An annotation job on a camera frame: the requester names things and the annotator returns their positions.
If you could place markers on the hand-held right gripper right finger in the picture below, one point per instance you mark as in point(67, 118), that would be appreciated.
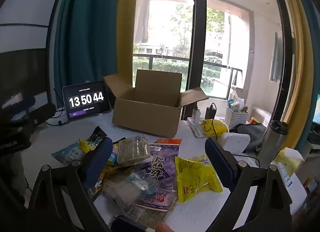
point(220, 164)

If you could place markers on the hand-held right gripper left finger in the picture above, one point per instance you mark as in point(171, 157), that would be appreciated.
point(98, 162)

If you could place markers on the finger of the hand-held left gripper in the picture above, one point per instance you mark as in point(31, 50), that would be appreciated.
point(27, 102)
point(42, 112)

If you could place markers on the lemon yellow snack packet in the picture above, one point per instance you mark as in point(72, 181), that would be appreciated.
point(195, 179)

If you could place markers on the brown cardboard box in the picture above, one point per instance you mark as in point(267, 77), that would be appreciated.
point(145, 117)

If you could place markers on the person's left forearm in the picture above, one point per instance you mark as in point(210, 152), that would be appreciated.
point(12, 172)

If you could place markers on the person's right hand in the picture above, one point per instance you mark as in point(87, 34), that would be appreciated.
point(163, 228)

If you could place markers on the green yellow snack packet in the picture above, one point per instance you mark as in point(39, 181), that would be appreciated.
point(106, 174)

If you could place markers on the black yellow snack packet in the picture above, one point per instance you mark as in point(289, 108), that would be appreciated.
point(96, 136)

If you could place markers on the white gadget box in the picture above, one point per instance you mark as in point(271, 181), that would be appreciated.
point(235, 141)

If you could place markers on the light blue snack packet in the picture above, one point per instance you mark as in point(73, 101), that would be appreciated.
point(67, 152)

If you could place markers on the clear beige biscuit packet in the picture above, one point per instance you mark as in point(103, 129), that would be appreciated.
point(132, 151)

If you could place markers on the clear white snack packet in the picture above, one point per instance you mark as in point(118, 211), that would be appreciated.
point(120, 193)

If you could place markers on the yellow printed bag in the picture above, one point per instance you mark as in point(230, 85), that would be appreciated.
point(215, 126)

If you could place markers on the white power strip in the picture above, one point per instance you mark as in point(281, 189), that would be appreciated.
point(197, 127)

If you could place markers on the black tablet clock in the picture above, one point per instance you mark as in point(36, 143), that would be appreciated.
point(85, 99)

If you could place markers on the grey cloth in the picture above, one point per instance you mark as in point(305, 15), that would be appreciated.
point(252, 132)

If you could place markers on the white plastic basket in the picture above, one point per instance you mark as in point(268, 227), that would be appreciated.
point(236, 118)

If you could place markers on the black charger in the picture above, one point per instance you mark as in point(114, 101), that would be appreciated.
point(210, 113)

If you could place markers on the steel thermos bottle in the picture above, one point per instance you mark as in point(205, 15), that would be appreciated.
point(271, 144)

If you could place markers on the purple snack bag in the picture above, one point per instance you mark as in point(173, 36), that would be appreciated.
point(160, 172)

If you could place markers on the white appliance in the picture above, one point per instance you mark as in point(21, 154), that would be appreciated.
point(262, 114)

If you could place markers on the dark blue pouch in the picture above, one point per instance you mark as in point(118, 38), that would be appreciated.
point(127, 224)

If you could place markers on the white plastic packet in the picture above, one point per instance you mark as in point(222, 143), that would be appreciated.
point(295, 187)

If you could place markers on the teal curtain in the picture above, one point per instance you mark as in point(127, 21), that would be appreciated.
point(85, 34)
point(311, 59)

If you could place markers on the computer monitor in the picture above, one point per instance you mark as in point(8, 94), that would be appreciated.
point(317, 109)

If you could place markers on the mustard yellow curtain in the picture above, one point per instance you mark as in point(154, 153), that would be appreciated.
point(297, 47)
point(126, 34)

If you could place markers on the black balcony railing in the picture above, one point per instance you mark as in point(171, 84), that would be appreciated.
point(172, 58)

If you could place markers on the hanging pale blue towel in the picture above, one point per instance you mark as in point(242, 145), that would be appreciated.
point(275, 59)

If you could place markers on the hanging white garment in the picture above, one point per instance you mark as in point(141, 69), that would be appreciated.
point(142, 17)

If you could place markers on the black window frame post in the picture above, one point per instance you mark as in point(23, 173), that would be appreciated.
point(198, 34)
point(285, 47)

